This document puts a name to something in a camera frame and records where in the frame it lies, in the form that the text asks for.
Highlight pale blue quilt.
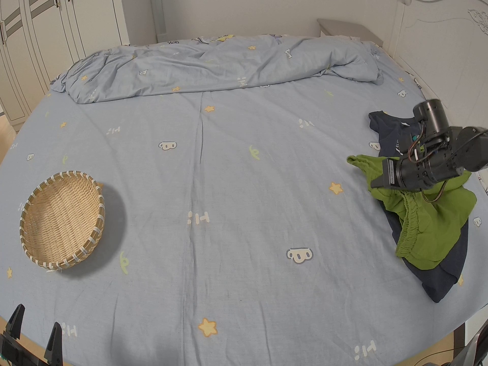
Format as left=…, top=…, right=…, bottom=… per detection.
left=51, top=34, right=384, bottom=105

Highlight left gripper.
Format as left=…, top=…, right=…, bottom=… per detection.
left=0, top=304, right=64, bottom=366

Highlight green shorts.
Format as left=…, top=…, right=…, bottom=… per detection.
left=346, top=155, right=478, bottom=270

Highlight round woven basket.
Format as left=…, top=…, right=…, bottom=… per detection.
left=19, top=171, right=105, bottom=270

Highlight grey bedside table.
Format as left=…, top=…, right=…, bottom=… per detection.
left=317, top=18, right=383, bottom=47

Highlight bed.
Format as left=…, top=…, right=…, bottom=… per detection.
left=0, top=0, right=488, bottom=366

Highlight white wardrobe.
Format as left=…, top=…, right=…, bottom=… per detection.
left=0, top=0, right=130, bottom=132

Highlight dark blue printed T-shirt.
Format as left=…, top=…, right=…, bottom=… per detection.
left=368, top=110, right=469, bottom=304

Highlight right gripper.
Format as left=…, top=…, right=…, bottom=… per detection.
left=381, top=157, right=435, bottom=191

